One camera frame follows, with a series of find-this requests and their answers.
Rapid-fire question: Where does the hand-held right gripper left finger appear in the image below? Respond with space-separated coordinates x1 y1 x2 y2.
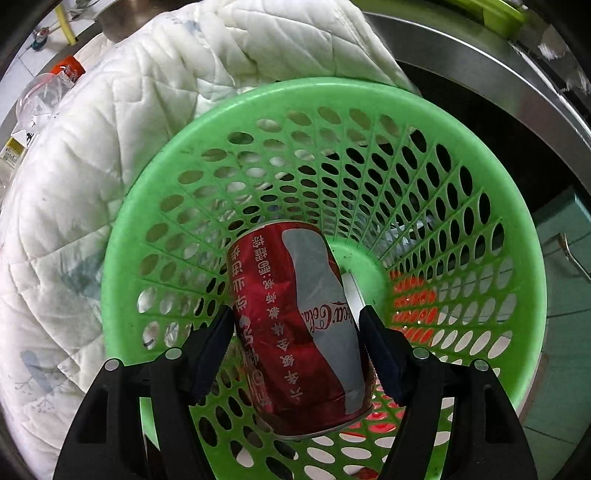
53 305 236 480

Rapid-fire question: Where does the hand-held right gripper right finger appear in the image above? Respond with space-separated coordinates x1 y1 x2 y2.
358 305 539 480

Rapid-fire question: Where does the red plastic stool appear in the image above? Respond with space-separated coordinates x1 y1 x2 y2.
355 268 439 439

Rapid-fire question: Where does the green perforated plastic basket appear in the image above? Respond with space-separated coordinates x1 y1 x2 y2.
100 78 546 480

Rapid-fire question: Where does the yellow labelled box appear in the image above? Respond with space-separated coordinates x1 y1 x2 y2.
1 138 25 165

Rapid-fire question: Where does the white quilted blanket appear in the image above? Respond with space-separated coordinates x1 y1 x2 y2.
0 0 416 439

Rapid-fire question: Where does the steel cabinet handle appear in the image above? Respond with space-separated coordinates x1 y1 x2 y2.
556 233 591 278

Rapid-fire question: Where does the red soda can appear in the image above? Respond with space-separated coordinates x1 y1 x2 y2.
226 220 375 438

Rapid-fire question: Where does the orange snack packet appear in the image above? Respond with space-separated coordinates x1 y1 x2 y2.
51 56 87 84

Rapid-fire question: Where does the yellow pipe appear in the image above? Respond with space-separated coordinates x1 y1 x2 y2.
58 14 77 44

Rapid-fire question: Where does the teal cabinet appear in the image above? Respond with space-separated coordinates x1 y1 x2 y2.
517 189 591 457

